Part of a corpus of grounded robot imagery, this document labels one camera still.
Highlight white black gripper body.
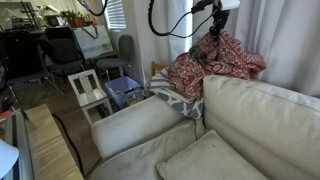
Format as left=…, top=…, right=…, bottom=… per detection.
left=213, top=0, right=241, bottom=23

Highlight red patterned cloth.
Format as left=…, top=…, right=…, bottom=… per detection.
left=167, top=30, right=267, bottom=102

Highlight beige couch backrest cushion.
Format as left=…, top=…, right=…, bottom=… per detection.
left=202, top=74, right=320, bottom=180

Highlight beige fabric couch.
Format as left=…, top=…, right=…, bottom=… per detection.
left=88, top=74, right=320, bottom=180

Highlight narrow white curtain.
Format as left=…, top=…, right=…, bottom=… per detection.
left=133, top=0, right=190, bottom=84

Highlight wide white curtain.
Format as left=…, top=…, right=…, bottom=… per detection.
left=191, top=0, right=320, bottom=99

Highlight grey white patterned blanket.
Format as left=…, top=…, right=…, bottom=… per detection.
left=145, top=68, right=205, bottom=120

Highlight white window blinds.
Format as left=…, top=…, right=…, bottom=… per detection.
left=101, top=0, right=128, bottom=32

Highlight grey padded chair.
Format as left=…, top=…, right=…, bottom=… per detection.
left=95, top=34, right=135, bottom=82

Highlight blue plastic bin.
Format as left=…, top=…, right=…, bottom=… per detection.
left=104, top=76, right=145, bottom=110

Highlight white tote bag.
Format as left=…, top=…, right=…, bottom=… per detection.
left=72, top=24, right=115, bottom=60

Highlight beige throw pillow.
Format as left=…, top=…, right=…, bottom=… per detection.
left=155, top=129, right=269, bottom=180

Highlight potted green plant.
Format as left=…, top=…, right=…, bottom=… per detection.
left=63, top=9, right=87, bottom=29

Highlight small white wooden chair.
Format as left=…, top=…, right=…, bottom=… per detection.
left=67, top=69, right=114, bottom=127

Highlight black office chair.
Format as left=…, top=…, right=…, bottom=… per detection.
left=38, top=26, right=86, bottom=84

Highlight dark laptop screen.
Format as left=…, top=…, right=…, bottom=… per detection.
left=46, top=15, right=68, bottom=28

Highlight black mesh folding chair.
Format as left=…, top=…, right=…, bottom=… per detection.
left=0, top=30, right=65, bottom=98

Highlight light wooden bench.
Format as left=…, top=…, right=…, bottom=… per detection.
left=24, top=103, right=84, bottom=180

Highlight glass metal side table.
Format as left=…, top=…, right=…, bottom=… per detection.
left=0, top=109, right=35, bottom=180

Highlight white rounded object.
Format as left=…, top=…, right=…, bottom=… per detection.
left=0, top=139, right=20, bottom=180

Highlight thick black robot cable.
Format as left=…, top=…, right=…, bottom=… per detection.
left=147, top=0, right=215, bottom=39

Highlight black hanging cable loop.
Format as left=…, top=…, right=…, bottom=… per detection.
left=77, top=0, right=110, bottom=17

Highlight black floor cable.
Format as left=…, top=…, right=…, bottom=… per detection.
left=51, top=113, right=86, bottom=178

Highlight black wire shelf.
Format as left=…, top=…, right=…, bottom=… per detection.
left=0, top=1, right=38, bottom=32

